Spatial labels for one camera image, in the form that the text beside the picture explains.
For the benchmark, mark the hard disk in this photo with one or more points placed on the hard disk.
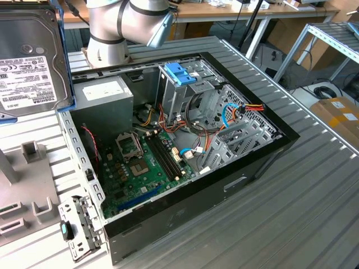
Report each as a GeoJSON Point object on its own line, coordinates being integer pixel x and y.
{"type": "Point", "coordinates": [28, 56]}

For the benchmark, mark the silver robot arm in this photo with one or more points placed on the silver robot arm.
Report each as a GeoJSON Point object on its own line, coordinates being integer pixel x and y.
{"type": "Point", "coordinates": [106, 25]}

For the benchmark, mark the metal disk bay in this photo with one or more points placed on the metal disk bay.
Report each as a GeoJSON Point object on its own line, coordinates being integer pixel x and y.
{"type": "Point", "coordinates": [219, 152]}

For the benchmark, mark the black RAM slot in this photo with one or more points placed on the black RAM slot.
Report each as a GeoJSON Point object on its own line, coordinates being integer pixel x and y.
{"type": "Point", "coordinates": [170, 155]}
{"type": "Point", "coordinates": [162, 159]}

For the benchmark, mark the metal drive cage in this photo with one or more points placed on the metal drive cage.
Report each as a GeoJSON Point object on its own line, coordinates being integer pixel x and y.
{"type": "Point", "coordinates": [174, 101]}

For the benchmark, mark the CPU socket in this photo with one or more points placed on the CPU socket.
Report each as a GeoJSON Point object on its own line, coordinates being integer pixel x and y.
{"type": "Point", "coordinates": [139, 168]}

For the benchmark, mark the green motherboard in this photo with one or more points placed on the green motherboard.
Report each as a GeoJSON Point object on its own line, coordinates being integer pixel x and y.
{"type": "Point", "coordinates": [152, 183]}

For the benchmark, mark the blue plastic drive latch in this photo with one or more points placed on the blue plastic drive latch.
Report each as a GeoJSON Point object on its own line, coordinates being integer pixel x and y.
{"type": "Point", "coordinates": [176, 71]}

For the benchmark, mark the blue expansion slot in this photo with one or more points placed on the blue expansion slot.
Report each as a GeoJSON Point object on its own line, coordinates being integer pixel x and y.
{"type": "Point", "coordinates": [140, 198]}

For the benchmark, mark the black open PC case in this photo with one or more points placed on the black open PC case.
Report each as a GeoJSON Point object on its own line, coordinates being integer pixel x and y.
{"type": "Point", "coordinates": [196, 213]}

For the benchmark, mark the grey power supply unit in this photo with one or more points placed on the grey power supply unit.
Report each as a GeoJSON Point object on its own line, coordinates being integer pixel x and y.
{"type": "Point", "coordinates": [101, 115]}

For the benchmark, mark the wooden desk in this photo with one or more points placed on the wooden desk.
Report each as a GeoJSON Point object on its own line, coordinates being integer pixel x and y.
{"type": "Point", "coordinates": [213, 11]}
{"type": "Point", "coordinates": [73, 25]}

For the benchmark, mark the black tripod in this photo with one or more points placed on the black tripod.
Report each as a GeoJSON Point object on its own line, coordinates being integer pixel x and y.
{"type": "Point", "coordinates": [252, 21]}

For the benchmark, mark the black latch blue button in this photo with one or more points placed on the black latch blue button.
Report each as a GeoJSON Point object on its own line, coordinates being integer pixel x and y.
{"type": "Point", "coordinates": [66, 229]}

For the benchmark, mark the plain cardboard box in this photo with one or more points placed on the plain cardboard box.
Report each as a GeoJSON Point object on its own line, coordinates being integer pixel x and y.
{"type": "Point", "coordinates": [289, 30]}

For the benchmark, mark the grey parts rack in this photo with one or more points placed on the grey parts rack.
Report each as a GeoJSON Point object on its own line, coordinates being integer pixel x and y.
{"type": "Point", "coordinates": [31, 179]}

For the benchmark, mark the cardboard box with labels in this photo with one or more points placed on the cardboard box with labels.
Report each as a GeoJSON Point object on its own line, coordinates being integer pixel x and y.
{"type": "Point", "coordinates": [336, 123]}

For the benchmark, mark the green RAM stick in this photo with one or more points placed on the green RAM stick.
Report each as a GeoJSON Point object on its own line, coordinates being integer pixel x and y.
{"type": "Point", "coordinates": [6, 209]}

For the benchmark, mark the metal slot bracket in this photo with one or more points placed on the metal slot bracket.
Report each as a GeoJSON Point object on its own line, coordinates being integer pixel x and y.
{"type": "Point", "coordinates": [84, 224]}

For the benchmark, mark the metal frame slat table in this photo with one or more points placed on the metal frame slat table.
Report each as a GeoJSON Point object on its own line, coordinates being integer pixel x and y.
{"type": "Point", "coordinates": [333, 33]}

